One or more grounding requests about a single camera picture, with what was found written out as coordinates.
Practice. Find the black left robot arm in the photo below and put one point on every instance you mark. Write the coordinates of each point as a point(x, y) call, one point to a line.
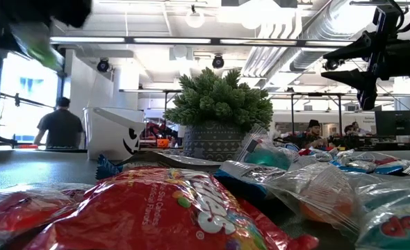
point(0, 139)

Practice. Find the black background table frame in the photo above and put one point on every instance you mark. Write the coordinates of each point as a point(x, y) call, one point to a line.
point(146, 90)
point(316, 94)

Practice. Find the black window pillar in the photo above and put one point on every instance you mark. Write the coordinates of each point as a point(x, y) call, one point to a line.
point(60, 87)

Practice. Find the white ceiling conduits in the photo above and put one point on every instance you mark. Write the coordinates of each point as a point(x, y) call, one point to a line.
point(271, 52)

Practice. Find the red equipment rack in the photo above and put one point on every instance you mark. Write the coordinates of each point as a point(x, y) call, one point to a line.
point(156, 126)

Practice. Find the small orange pumpkin bucket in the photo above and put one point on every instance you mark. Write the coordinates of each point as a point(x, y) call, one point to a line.
point(163, 143)

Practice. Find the overhead LED light bar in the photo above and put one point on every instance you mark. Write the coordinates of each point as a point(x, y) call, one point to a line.
point(173, 40)

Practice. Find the red low object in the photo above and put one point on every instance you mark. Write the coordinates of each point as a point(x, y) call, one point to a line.
point(28, 146)

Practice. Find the person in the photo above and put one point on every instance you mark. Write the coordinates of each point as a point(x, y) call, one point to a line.
point(349, 131)
point(312, 137)
point(359, 129)
point(60, 128)

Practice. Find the black window rail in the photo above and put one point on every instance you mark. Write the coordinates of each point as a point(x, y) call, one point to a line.
point(28, 100)

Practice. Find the black ceiling spot lamp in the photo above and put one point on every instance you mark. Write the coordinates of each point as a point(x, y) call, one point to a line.
point(103, 65)
point(217, 62)

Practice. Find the white round ceiling fixture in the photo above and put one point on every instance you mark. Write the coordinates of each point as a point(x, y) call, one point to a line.
point(195, 25)

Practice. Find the green succulent in grey pot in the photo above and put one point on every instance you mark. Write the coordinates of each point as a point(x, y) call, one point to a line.
point(215, 100)

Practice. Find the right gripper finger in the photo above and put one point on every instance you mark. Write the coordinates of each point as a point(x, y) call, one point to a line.
point(354, 48)
point(361, 83)

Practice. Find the green candy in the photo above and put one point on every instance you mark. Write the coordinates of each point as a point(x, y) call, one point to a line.
point(40, 48)

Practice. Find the white jack-o-lantern bucket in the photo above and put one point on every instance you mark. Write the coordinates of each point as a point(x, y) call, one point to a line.
point(104, 139)

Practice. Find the black ceiling track lights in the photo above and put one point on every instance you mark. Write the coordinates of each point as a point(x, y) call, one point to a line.
point(331, 65)

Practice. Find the white blue ball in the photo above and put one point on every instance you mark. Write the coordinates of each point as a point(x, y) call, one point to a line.
point(291, 147)

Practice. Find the large red Skittles bag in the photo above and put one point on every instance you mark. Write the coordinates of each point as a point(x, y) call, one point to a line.
point(139, 215)

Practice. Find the black computer monitor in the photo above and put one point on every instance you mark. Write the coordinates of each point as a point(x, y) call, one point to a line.
point(397, 123)

